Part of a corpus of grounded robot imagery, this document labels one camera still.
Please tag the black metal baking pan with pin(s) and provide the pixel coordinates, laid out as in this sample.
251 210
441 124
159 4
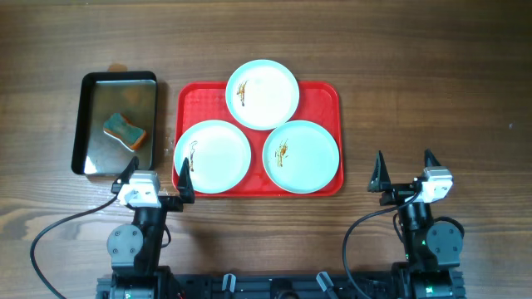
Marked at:
104 96

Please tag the white plate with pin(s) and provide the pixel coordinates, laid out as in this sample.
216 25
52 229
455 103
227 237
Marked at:
219 155
300 157
262 94

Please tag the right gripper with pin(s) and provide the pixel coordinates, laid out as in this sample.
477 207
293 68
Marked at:
381 182

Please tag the green and orange sponge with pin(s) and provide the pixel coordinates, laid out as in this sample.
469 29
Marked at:
121 129

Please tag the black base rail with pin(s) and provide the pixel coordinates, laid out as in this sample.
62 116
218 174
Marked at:
380 285

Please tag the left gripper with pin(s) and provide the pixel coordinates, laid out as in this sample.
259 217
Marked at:
169 200

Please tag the white plate top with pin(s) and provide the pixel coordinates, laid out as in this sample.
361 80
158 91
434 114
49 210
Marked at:
262 94

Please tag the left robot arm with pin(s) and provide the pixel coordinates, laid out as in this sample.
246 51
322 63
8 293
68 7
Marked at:
135 248

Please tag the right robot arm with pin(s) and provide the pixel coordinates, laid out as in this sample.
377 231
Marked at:
432 245

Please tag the red plastic tray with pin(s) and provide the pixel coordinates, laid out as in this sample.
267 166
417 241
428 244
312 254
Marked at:
205 100

